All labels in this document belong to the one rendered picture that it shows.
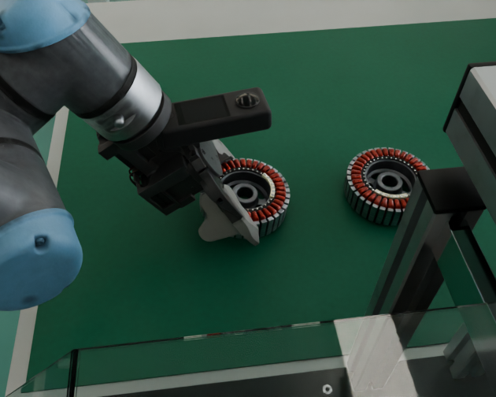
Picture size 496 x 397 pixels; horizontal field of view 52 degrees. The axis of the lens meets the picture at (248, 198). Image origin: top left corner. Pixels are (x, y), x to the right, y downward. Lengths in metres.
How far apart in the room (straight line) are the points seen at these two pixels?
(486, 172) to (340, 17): 0.79
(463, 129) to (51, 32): 0.30
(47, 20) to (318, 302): 0.39
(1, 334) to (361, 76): 1.13
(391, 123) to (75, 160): 0.47
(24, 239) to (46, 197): 0.05
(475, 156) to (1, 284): 0.29
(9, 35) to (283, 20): 0.67
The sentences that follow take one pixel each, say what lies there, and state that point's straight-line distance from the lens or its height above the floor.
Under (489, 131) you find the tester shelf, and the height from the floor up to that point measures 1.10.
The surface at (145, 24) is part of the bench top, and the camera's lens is 1.02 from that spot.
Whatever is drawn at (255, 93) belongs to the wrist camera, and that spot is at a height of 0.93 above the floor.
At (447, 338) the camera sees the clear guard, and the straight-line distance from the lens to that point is 0.24.
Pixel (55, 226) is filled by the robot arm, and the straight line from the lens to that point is 0.36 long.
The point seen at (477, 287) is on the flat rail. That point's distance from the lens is 0.29.
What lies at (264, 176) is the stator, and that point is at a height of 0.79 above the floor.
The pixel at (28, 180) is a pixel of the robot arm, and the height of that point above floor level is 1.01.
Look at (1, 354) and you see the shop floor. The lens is 1.52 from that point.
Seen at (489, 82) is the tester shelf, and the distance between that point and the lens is 0.28.
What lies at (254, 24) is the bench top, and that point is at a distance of 1.00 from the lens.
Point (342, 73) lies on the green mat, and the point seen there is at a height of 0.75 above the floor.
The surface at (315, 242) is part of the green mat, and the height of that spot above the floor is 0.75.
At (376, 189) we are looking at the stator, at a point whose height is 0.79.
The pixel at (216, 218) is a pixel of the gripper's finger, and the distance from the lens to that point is 0.58.
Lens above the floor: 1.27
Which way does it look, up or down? 50 degrees down
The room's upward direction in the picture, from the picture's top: straight up
